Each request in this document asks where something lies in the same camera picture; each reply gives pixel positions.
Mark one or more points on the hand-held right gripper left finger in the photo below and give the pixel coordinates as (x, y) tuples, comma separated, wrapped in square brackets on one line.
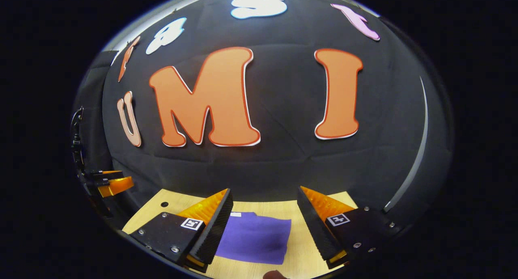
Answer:
[(214, 230)]

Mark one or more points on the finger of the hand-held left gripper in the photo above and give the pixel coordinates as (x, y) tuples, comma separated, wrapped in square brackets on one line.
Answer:
[(109, 174), (117, 185)]

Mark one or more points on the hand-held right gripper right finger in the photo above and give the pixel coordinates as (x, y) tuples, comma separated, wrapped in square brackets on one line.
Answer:
[(313, 226)]

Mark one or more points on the purple shirt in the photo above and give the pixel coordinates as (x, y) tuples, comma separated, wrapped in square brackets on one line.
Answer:
[(255, 238)]

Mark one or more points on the black side cloth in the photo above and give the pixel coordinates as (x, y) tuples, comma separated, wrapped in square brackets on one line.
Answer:
[(439, 149), (91, 93)]

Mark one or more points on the black backdrop cloth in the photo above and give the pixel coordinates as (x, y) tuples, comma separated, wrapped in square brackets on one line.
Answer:
[(283, 161)]

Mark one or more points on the white backdrop stand pole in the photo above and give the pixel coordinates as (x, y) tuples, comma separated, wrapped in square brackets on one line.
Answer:
[(423, 141)]

